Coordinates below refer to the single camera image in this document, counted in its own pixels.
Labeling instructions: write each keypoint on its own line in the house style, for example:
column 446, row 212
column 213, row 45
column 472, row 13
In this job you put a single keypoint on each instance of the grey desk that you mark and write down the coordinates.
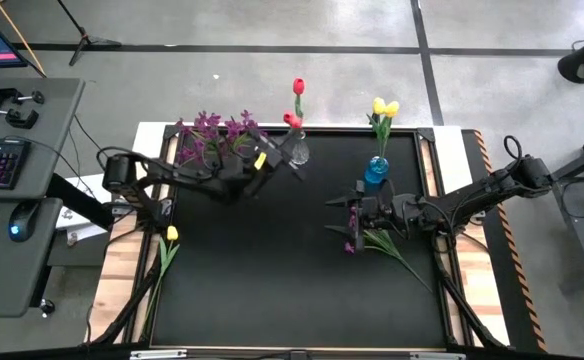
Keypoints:
column 17, row 280

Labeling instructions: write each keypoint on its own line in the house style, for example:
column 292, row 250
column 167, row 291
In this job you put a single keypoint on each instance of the black stand base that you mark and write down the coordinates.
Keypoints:
column 582, row 62

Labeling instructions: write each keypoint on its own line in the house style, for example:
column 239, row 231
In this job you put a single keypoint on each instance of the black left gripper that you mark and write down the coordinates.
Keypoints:
column 244, row 175

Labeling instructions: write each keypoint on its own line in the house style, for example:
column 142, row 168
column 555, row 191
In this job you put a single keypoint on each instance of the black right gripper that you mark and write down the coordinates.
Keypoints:
column 392, row 214

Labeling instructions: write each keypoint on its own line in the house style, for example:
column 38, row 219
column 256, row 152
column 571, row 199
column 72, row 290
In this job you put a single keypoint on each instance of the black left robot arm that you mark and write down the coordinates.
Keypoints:
column 172, row 175

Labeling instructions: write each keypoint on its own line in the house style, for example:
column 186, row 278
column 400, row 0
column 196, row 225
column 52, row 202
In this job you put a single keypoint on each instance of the yellow stick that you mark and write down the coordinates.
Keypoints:
column 19, row 37

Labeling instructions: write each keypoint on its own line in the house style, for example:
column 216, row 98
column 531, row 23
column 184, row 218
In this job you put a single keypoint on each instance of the white papers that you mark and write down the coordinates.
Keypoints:
column 79, row 225

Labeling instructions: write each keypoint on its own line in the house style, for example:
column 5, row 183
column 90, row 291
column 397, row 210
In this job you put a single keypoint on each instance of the orange black hazard strip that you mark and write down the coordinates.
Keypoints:
column 514, row 260

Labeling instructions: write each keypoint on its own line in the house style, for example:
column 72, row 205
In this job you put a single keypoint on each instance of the black right support strut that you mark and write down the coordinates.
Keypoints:
column 464, row 310

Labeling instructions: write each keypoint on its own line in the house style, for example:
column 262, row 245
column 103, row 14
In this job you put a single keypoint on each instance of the black tripod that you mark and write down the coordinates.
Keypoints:
column 84, row 37

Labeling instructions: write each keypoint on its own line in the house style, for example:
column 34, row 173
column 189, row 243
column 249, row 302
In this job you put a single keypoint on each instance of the black left support strut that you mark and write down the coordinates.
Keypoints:
column 129, row 310

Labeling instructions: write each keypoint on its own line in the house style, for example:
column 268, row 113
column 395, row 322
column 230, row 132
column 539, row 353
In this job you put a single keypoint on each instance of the purple flower bunch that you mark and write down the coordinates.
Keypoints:
column 207, row 135
column 387, row 242

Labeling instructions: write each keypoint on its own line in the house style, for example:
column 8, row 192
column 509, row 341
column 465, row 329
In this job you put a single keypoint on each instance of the black support strut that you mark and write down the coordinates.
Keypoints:
column 129, row 310
column 464, row 310

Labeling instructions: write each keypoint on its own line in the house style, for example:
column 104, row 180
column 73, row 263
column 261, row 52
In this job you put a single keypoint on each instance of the black desk knob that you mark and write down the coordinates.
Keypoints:
column 47, row 306

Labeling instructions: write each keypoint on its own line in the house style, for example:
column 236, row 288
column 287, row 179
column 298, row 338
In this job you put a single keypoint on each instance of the black computer mouse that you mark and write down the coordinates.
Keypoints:
column 23, row 220

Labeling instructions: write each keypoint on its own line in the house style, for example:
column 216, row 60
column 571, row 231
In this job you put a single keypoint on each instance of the clear glass vase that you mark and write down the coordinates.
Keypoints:
column 300, row 152

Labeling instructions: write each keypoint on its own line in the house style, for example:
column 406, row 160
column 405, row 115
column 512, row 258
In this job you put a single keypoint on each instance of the black clamp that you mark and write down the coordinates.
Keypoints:
column 14, row 118
column 19, row 95

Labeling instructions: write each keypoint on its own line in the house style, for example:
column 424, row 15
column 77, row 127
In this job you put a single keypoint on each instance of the blue glass vase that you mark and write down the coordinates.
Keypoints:
column 376, row 172

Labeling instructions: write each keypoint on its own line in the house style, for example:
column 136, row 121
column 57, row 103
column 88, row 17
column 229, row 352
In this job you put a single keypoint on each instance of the yellow tulip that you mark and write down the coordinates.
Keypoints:
column 172, row 233
column 392, row 108
column 378, row 105

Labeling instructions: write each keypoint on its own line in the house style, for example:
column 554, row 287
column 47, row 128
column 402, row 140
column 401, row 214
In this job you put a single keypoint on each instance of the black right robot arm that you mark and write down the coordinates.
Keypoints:
column 492, row 187

